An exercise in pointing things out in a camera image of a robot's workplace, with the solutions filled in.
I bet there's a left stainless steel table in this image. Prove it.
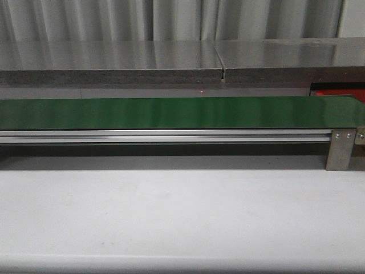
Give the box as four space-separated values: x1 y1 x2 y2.
1 41 223 86

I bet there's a stainless steel table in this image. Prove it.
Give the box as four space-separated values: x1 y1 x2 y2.
215 37 364 84
1 41 223 86

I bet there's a green conveyor belt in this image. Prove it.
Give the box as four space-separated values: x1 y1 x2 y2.
1 96 364 131

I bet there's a right stainless steel table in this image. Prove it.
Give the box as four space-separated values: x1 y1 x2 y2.
215 37 364 84

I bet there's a red bin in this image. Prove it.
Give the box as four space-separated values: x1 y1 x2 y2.
311 88 365 103

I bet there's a grey pleated curtain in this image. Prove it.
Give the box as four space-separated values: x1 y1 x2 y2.
1 1 343 41

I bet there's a steel conveyor support bracket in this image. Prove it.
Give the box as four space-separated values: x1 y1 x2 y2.
326 129 356 171

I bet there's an aluminium conveyor side rail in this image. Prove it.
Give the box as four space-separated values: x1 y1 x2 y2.
1 129 332 146

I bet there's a small steel end bracket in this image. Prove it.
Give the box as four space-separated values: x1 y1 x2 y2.
355 127 365 146

